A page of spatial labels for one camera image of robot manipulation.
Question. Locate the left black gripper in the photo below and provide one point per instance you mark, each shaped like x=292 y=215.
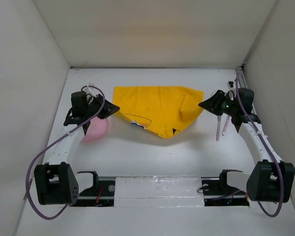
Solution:
x=108 y=109

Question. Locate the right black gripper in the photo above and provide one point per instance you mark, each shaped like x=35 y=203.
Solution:
x=212 y=103

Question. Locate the pink round plate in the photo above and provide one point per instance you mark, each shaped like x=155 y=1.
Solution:
x=98 y=129

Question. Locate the yellow cartoon print cloth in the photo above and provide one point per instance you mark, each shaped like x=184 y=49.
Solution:
x=162 y=110

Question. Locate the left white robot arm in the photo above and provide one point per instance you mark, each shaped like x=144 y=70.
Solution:
x=55 y=180

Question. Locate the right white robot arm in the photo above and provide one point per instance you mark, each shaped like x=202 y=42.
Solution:
x=272 y=178

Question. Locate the knife with pink handle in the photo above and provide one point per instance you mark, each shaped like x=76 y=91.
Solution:
x=218 y=128

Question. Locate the fork with pink handle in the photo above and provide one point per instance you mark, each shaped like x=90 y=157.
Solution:
x=225 y=125

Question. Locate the aluminium side rail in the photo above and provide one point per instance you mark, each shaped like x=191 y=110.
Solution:
x=243 y=78

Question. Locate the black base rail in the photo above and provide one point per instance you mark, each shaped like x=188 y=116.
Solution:
x=188 y=192

